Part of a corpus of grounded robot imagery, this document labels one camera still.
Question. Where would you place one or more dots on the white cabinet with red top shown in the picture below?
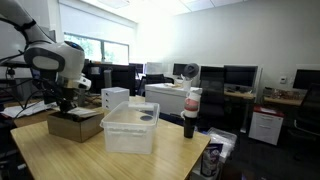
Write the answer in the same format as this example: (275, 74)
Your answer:
(266, 126)

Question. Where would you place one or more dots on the black desk partition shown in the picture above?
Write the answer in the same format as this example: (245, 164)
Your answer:
(116, 78)

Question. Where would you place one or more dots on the small dark computer monitor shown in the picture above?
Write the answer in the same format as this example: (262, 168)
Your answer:
(180, 69)

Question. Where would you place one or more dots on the tall black office chair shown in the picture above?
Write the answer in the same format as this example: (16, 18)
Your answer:
(211, 93)

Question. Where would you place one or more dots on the large white lidded storage box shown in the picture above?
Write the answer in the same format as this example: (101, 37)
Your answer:
(165, 98)

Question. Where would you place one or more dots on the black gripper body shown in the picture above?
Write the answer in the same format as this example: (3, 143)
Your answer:
(66, 95)

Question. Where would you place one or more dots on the clear plastic bag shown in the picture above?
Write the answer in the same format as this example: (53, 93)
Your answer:
(223, 140)

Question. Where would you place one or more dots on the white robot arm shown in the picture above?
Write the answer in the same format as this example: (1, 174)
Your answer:
(50, 56)

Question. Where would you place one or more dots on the white mug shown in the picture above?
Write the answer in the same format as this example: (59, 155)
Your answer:
(186, 85)

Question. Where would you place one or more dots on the white three-knob drawer cabinet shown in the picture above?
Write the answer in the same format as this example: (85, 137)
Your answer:
(115, 98)

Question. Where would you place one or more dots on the large dark computer monitor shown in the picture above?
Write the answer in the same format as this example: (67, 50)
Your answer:
(240, 76)

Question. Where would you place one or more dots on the dark blue bag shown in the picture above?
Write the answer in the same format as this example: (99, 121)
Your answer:
(171, 119)

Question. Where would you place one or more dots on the brown cardboard box with label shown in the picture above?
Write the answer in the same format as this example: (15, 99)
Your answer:
(75, 128)

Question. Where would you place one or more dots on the white papers pile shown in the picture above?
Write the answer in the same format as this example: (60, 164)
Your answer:
(23, 109)

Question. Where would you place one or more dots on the purple snack bag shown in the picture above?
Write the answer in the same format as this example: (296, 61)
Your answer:
(210, 161)

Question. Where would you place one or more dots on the grey cylinder speaker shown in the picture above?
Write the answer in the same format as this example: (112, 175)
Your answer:
(107, 78)

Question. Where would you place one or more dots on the white wall thermostat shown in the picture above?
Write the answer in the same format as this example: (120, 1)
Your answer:
(283, 79)

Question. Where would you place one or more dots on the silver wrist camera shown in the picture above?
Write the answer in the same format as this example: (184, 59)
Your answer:
(85, 82)

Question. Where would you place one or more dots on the tan flat paper item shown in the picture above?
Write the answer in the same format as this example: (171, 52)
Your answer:
(173, 85)

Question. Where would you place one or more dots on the grey round object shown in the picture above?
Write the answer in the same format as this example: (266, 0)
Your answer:
(191, 70)

